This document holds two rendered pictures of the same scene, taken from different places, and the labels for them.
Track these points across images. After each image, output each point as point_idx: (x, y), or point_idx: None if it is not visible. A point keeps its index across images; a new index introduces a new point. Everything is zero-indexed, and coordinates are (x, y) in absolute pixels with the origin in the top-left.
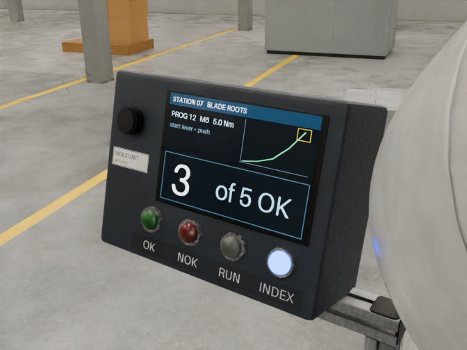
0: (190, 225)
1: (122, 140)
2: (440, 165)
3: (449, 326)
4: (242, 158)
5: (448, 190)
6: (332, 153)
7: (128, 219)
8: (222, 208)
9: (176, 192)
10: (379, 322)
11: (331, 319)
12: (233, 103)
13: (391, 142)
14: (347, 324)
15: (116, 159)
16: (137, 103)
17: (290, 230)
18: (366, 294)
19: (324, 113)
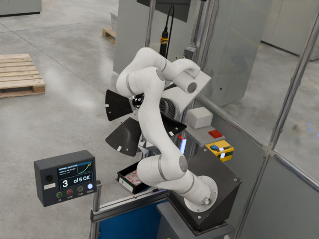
0: (70, 190)
1: (46, 183)
2: (152, 175)
3: (152, 181)
4: (78, 173)
5: (153, 176)
6: (94, 165)
7: (52, 197)
8: (76, 183)
9: (64, 186)
10: (98, 185)
11: None
12: (74, 165)
13: (145, 173)
14: None
15: (45, 188)
16: (48, 174)
17: (90, 180)
18: None
19: (91, 160)
